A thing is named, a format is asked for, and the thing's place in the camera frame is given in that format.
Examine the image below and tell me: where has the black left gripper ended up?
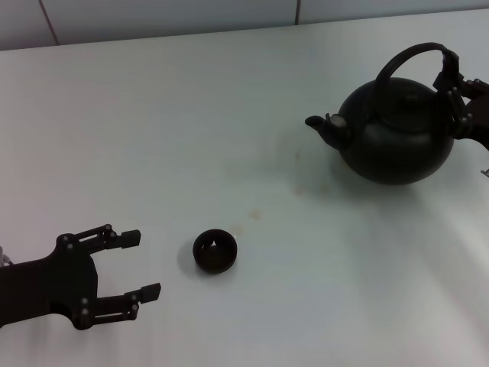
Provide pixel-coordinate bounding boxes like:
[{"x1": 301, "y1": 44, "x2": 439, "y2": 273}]
[{"x1": 0, "y1": 224, "x2": 163, "y2": 330}]

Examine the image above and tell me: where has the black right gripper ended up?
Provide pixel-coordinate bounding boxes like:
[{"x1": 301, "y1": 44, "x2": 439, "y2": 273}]
[{"x1": 432, "y1": 70, "x2": 489, "y2": 151}]

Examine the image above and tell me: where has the small black teacup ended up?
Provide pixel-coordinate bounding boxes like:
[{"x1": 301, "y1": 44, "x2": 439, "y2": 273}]
[{"x1": 192, "y1": 228, "x2": 238, "y2": 275}]

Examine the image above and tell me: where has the black round teapot with handle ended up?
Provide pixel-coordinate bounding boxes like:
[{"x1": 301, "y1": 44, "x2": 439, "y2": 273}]
[{"x1": 304, "y1": 42, "x2": 459, "y2": 187}]

